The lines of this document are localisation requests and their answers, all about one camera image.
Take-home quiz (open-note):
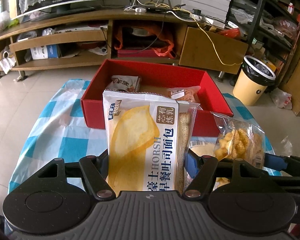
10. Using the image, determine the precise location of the white plastic bag on floor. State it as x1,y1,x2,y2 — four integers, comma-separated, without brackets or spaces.
270,88,292,110

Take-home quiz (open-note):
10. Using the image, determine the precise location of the black storage shelf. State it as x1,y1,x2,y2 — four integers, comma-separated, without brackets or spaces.
226,0,300,86

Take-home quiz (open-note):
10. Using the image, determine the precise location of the yellow cable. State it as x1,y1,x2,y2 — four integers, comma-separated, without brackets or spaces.
144,0,244,67

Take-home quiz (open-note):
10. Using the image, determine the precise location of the yellow toast bread package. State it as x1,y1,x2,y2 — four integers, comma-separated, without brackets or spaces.
103,90,199,194

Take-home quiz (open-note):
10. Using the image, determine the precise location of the blue white carton box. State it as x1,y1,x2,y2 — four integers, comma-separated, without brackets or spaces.
30,44,61,60

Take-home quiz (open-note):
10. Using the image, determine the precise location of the blue white checkered tablecloth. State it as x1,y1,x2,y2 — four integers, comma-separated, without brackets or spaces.
7,78,283,196

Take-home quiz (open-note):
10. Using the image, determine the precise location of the orange plastic bag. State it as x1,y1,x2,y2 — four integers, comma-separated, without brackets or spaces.
113,25,177,59

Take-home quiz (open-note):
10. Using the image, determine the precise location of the small brown white snack packet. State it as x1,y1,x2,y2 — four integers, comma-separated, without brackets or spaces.
106,75,141,93

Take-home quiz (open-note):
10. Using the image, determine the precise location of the red cardboard box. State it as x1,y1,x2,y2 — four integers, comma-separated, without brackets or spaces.
80,58,235,138

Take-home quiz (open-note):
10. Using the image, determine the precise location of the waffle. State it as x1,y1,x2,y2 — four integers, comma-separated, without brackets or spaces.
213,113,266,168

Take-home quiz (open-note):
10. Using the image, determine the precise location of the dried meat snack bag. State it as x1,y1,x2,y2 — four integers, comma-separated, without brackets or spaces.
167,86,201,103

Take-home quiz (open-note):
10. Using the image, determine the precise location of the yellow trash bin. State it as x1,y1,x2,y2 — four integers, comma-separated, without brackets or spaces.
232,55,276,106

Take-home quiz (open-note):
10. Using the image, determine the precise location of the wooden TV stand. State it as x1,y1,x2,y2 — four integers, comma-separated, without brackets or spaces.
0,9,248,74

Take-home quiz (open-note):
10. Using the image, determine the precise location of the round white cake package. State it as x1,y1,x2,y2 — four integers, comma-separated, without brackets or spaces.
190,140,215,157

